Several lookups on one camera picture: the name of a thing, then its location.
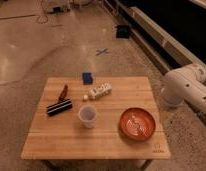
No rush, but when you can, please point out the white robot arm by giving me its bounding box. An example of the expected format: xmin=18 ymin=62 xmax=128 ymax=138
xmin=161 ymin=63 xmax=206 ymax=114

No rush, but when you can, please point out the black striped whiteboard eraser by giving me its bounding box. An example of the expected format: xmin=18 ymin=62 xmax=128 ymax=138
xmin=46 ymin=99 xmax=73 ymax=116

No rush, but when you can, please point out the white plastic bottle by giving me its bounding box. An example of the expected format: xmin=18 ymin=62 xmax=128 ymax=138
xmin=83 ymin=83 xmax=112 ymax=101

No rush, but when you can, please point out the blue sponge block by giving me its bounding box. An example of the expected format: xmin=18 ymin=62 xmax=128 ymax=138
xmin=82 ymin=72 xmax=93 ymax=85

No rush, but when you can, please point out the translucent plastic cup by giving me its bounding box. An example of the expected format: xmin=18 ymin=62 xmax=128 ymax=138
xmin=78 ymin=105 xmax=97 ymax=128

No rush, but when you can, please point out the wooden folding table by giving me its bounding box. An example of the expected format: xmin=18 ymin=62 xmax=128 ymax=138
xmin=21 ymin=77 xmax=171 ymax=160

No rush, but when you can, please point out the red pocket knife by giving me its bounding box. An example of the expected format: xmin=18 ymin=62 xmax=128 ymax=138
xmin=58 ymin=85 xmax=68 ymax=102

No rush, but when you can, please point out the orange round bowl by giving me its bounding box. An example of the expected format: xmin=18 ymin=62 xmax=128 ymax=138
xmin=119 ymin=108 xmax=156 ymax=141

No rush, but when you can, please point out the black box on floor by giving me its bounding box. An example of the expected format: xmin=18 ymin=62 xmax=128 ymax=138
xmin=116 ymin=25 xmax=130 ymax=38

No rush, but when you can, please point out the white equipment base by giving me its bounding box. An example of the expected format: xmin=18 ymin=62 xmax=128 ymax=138
xmin=41 ymin=0 xmax=70 ymax=13

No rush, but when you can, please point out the long metal wall rail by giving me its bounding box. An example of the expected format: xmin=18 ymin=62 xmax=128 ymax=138
xmin=104 ymin=0 xmax=206 ymax=84

